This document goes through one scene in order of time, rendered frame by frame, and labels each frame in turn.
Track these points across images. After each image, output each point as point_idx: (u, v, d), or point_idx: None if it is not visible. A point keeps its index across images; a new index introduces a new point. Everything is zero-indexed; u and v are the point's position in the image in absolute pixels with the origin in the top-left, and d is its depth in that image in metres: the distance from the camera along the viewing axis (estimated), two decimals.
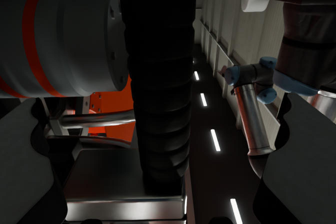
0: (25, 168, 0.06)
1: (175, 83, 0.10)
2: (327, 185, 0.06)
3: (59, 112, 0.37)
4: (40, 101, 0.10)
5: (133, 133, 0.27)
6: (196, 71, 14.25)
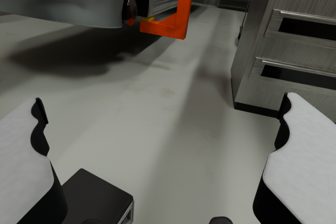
0: (25, 168, 0.06)
1: None
2: (327, 185, 0.06)
3: None
4: (40, 101, 0.10)
5: None
6: None
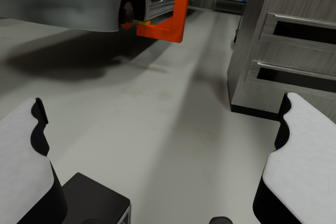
0: (25, 168, 0.06)
1: None
2: (327, 185, 0.06)
3: None
4: (40, 101, 0.10)
5: None
6: None
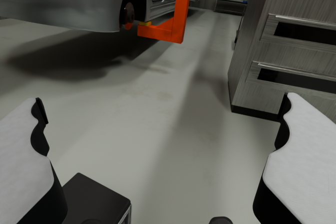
0: (25, 168, 0.06)
1: None
2: (327, 185, 0.06)
3: None
4: (40, 101, 0.10)
5: None
6: None
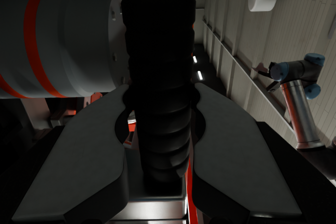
0: (104, 149, 0.07)
1: (175, 84, 0.10)
2: (243, 157, 0.07)
3: (60, 112, 0.38)
4: (132, 89, 0.11)
5: (134, 133, 0.27)
6: None
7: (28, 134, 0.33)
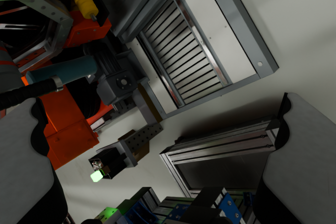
0: (25, 168, 0.06)
1: (32, 92, 0.48)
2: (327, 185, 0.06)
3: None
4: (40, 101, 0.10)
5: None
6: None
7: None
